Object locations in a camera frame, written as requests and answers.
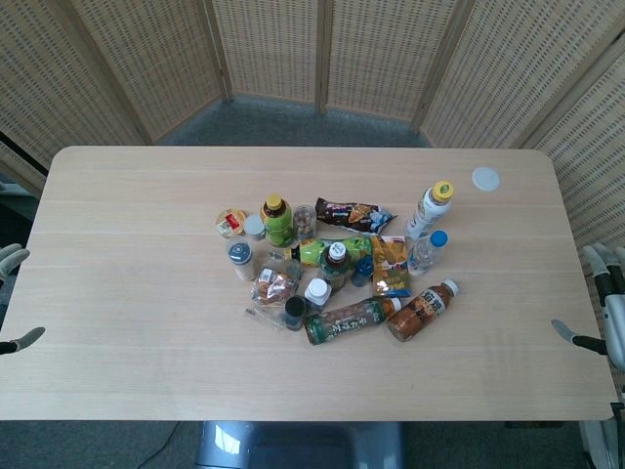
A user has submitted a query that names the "robot left five-finger hand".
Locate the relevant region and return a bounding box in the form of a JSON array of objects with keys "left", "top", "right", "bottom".
[{"left": 0, "top": 242, "right": 47, "bottom": 358}]

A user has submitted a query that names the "robot right five-finger hand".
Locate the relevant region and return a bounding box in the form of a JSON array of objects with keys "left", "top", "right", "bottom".
[{"left": 551, "top": 243, "right": 625, "bottom": 373}]

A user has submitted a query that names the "brown label tea bottle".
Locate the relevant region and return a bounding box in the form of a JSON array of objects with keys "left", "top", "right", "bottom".
[{"left": 386, "top": 278, "right": 462, "bottom": 344}]

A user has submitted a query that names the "clear water bottle blue cap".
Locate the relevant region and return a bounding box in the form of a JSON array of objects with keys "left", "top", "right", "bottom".
[{"left": 406, "top": 230, "right": 450, "bottom": 277}]

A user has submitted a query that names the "white bottle with yellow cap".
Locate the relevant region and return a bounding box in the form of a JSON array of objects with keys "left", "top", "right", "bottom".
[{"left": 404, "top": 180, "right": 456, "bottom": 241}]

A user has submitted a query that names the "green tea bottle yellow cap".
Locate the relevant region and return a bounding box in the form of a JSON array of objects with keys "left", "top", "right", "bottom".
[{"left": 262, "top": 193, "right": 295, "bottom": 248}]

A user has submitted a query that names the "green label tea bottle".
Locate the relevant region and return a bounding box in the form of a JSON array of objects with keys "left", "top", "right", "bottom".
[{"left": 303, "top": 295, "right": 403, "bottom": 347}]

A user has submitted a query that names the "dark tea bottle white cap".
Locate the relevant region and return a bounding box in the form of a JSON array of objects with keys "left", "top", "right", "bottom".
[{"left": 321, "top": 240, "right": 354, "bottom": 295}]

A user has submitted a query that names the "green label bottle yellow cap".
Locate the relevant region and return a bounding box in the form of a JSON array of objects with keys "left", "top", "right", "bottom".
[{"left": 284, "top": 234, "right": 375, "bottom": 268}]

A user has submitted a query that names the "woven folding screen panel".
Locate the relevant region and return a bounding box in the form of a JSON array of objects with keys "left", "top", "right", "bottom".
[
  {"left": 67, "top": 0, "right": 234, "bottom": 144},
  {"left": 319, "top": 0, "right": 464, "bottom": 134},
  {"left": 521, "top": 46, "right": 625, "bottom": 275},
  {"left": 208, "top": 0, "right": 327, "bottom": 114},
  {"left": 413, "top": 0, "right": 625, "bottom": 149},
  {"left": 0, "top": 0, "right": 153, "bottom": 194}
]

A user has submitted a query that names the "white round plastic lid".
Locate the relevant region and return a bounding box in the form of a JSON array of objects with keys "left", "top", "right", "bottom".
[{"left": 471, "top": 166, "right": 502, "bottom": 193}]

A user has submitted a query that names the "yellow cup with red label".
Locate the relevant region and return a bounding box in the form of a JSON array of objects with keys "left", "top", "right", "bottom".
[{"left": 212, "top": 207, "right": 248, "bottom": 239}]

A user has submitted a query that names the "white shaker jar grey lid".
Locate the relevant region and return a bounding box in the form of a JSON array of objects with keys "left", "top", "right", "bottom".
[{"left": 225, "top": 237, "right": 259, "bottom": 282}]

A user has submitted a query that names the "yellow chip bag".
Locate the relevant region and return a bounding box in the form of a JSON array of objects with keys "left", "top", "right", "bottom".
[{"left": 370, "top": 234, "right": 411, "bottom": 298}]

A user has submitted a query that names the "small jar with grey lid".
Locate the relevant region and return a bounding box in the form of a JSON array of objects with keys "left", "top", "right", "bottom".
[{"left": 243, "top": 214, "right": 267, "bottom": 243}]

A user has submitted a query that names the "clear bag of snacks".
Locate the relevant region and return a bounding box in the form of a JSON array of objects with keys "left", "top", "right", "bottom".
[{"left": 244, "top": 265, "right": 302, "bottom": 334}]

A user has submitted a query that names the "brown snack bag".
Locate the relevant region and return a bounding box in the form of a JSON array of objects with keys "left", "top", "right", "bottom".
[{"left": 313, "top": 195, "right": 397, "bottom": 235}]

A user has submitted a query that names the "small jar with black cap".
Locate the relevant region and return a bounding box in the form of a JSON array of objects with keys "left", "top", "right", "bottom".
[{"left": 283, "top": 295, "right": 309, "bottom": 332}]

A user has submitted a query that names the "clear jar of nuts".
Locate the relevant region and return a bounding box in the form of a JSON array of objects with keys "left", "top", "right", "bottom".
[{"left": 292, "top": 204, "right": 318, "bottom": 241}]

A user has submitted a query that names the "small jar with white cap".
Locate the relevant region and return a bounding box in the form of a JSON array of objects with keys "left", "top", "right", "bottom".
[{"left": 303, "top": 277, "right": 334, "bottom": 314}]

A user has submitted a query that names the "thin black floor cable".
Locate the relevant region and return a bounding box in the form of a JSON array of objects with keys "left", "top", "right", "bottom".
[{"left": 139, "top": 421, "right": 183, "bottom": 469}]

